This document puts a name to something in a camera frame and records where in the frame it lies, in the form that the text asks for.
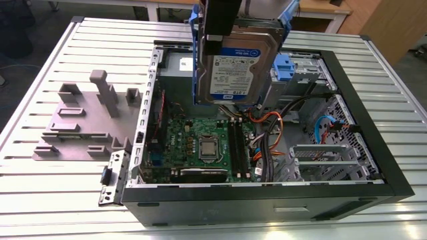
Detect red black twisted fan wire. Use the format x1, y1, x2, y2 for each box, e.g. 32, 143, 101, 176
154, 89, 166, 145

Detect hard disk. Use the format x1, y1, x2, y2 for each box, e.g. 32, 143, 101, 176
188, 0, 300, 108

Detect power wire black connector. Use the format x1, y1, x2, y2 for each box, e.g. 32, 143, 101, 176
325, 119, 355, 135

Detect CPU socket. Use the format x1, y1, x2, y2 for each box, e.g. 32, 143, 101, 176
196, 134, 225, 165

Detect black PC case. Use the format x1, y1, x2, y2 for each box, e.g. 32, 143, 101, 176
118, 39, 415, 227

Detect wooden desk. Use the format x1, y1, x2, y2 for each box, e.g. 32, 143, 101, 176
130, 0, 355, 33

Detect silver slot bracket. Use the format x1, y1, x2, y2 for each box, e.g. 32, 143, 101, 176
97, 149, 132, 207

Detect black graphics card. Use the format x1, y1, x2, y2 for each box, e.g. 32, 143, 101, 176
169, 167, 229, 185

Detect silver disk bay cage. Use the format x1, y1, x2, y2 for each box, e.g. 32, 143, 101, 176
288, 143, 371, 182

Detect green RAM stick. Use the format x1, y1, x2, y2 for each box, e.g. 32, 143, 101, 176
54, 134, 92, 140

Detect black RAM slot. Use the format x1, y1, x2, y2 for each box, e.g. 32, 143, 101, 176
227, 117, 244, 180

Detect wooden cabinet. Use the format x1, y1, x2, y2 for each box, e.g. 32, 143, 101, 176
336, 0, 427, 67

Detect grey optical drive bay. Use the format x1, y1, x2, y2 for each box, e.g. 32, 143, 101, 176
263, 51, 336, 111

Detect grey power supply unit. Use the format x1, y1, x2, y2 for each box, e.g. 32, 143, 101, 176
156, 52, 224, 120

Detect coloured PSU wire bundle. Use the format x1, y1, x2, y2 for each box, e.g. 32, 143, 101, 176
217, 104, 288, 166

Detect silver CPU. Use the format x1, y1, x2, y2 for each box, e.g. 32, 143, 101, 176
199, 139, 223, 157

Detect blue SATA wire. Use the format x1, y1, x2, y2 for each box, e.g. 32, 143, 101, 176
313, 113, 335, 146

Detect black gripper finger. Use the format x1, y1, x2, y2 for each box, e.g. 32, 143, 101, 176
199, 0, 243, 57

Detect blue plastic drive latch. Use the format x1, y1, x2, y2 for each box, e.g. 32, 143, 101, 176
272, 55, 296, 82

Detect grey parts rack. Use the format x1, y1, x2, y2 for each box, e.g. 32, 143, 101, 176
30, 69, 145, 163

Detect green motherboard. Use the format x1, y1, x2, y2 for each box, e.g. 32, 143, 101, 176
141, 117, 264, 183

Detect black cable bundle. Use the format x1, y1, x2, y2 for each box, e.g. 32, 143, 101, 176
257, 92, 335, 183

